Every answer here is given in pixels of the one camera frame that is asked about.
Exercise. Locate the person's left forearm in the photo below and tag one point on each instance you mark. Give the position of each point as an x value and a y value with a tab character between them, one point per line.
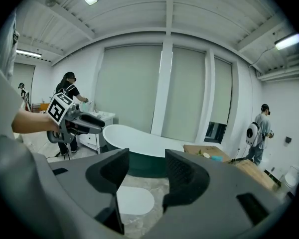
32	122

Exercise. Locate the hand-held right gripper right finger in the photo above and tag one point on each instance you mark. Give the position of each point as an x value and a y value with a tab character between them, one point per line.
187	180

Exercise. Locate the white ceiling pipes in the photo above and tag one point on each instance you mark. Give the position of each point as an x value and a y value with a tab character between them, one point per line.
284	75

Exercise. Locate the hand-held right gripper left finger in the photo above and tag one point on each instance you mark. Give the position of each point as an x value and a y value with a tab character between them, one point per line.
107	172

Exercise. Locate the white and green bathtub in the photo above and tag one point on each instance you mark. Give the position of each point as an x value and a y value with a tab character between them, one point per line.
137	139

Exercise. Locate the grey marble floor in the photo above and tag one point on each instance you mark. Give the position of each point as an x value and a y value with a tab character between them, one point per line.
149	182

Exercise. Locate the white vanity cabinet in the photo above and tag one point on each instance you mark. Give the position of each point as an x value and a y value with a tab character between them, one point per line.
99	133

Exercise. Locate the white toilet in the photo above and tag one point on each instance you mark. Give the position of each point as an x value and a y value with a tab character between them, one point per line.
292	177

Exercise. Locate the white round backpack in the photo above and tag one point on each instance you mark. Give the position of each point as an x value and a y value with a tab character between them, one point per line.
253	134

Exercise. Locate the white bath mat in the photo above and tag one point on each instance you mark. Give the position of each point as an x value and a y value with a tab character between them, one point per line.
134	200

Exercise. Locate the teal sponge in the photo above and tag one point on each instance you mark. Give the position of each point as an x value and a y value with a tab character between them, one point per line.
217	158

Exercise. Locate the narrow grey roller blind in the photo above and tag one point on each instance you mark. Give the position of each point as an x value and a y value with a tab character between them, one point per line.
221	91

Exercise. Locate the large cardboard box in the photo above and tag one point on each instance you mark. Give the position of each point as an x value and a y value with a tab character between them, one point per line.
256	174

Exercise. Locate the white round dish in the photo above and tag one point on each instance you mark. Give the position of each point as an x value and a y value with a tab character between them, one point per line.
206	155

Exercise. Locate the dark window pane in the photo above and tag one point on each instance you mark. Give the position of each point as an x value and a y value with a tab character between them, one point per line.
215	132

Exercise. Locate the medium grey roller blind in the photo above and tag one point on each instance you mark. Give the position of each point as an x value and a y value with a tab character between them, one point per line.
185	93

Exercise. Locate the black wall socket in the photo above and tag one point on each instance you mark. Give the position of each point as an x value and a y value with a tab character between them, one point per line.
288	139

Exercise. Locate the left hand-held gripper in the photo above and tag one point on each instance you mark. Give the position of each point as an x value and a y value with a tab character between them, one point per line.
61	108

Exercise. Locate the wide grey roller blind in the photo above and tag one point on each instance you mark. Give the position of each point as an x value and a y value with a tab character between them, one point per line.
129	88

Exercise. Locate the person's grey shirt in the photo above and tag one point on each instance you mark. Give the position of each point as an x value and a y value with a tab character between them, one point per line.
3	83

